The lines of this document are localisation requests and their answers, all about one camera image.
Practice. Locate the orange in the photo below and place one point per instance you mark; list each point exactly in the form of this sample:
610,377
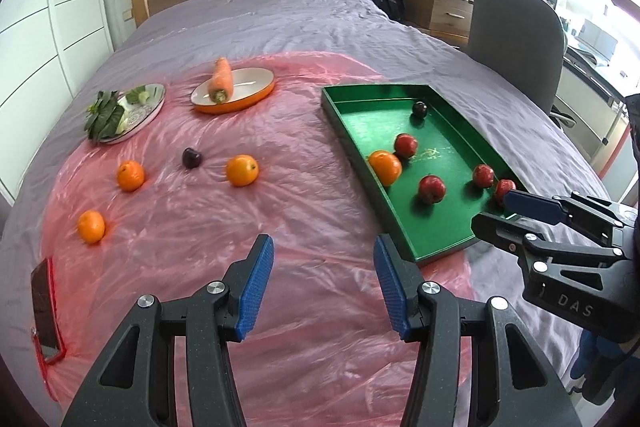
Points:
131,175
91,226
385,167
242,170

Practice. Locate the wall socket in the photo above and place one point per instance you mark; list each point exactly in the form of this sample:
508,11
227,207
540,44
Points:
128,14

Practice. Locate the wooden nightstand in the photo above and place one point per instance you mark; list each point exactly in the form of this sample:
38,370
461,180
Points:
435,7

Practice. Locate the grey chair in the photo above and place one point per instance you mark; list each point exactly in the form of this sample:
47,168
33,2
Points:
515,42

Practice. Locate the purple bed cover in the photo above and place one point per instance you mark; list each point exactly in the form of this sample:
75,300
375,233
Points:
275,17

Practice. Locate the carrot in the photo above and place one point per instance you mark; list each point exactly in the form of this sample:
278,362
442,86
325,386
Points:
221,79

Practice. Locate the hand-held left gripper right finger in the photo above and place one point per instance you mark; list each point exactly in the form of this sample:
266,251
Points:
392,287

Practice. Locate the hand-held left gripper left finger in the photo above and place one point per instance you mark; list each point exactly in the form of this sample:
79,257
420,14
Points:
256,287

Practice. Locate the white desk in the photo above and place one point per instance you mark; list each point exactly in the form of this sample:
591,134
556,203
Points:
590,107

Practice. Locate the person's right hand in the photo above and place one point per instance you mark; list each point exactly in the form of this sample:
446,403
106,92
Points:
597,349

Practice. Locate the pink plastic sheet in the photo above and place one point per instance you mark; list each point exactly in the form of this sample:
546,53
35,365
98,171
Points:
175,232

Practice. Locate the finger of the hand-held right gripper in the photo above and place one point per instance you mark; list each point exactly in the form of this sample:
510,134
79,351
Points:
530,204
500,227

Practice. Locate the orange rimmed plate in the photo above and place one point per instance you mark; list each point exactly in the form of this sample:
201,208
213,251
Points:
250,87

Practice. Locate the black smartphone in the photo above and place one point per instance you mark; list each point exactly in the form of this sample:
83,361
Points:
44,307

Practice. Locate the small red apple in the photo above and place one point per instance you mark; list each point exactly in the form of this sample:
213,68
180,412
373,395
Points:
483,175
405,145
431,189
501,188

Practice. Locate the dark plum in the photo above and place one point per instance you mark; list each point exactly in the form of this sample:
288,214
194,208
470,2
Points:
419,109
191,158

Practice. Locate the white wardrobe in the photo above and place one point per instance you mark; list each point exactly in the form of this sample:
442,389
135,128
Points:
50,32

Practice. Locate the patterned grey plate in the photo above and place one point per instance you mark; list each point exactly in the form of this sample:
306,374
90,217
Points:
145,109

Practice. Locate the green tray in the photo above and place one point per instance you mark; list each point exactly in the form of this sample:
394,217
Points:
450,217

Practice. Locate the bok choy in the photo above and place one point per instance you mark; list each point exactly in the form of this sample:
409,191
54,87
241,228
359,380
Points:
107,117

